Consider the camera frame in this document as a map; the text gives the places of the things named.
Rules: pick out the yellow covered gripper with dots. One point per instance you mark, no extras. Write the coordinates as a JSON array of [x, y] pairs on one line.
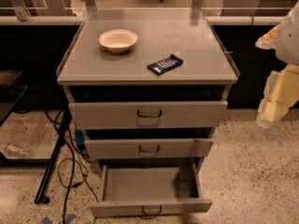
[[289, 42]]

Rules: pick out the grey bottom drawer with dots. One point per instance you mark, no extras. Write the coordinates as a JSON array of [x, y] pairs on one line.
[[149, 190]]

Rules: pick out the grey drawer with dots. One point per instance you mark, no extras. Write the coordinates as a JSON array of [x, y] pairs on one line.
[[148, 148], [149, 190], [133, 115]]

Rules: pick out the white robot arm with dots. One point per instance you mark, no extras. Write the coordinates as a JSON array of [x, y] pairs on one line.
[[281, 91]]

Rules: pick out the grey top drawer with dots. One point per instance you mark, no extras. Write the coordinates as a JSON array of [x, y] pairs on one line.
[[133, 115]]

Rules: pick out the grey middle drawer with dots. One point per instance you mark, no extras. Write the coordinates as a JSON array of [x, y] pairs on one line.
[[148, 148]]

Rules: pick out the grey drawer cabinet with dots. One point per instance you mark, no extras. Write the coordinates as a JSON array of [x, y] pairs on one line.
[[93, 74]]

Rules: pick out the dark blue snack packet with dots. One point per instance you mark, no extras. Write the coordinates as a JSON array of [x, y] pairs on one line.
[[165, 65]]

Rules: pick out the white paper bowl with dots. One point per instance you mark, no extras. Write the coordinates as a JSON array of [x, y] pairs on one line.
[[118, 40]]

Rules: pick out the black tripod leg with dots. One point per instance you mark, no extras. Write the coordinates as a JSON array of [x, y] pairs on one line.
[[63, 127]]

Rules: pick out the dark side table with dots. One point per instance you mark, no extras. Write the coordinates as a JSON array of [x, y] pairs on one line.
[[11, 91]]

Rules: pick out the clear plastic bottle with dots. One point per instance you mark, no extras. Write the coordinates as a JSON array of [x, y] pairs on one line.
[[14, 150]]

